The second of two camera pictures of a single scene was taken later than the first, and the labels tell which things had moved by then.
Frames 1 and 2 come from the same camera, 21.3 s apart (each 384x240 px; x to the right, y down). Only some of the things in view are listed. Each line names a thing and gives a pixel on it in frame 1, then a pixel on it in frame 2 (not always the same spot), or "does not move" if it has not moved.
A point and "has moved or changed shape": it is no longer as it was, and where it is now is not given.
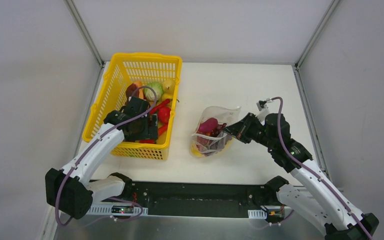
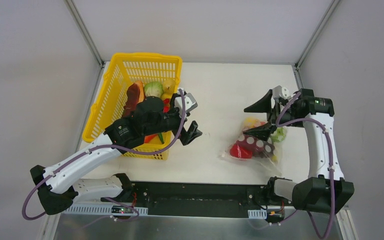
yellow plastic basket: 121,69 does not move
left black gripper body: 148,127 → 180,120
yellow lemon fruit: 195,152 has moved or changed shape
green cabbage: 156,89 does not move
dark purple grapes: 220,140 → 259,147
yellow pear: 169,86 does not move
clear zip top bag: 209,138 → 247,146
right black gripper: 242,127 → 275,116
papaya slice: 130,89 does not move
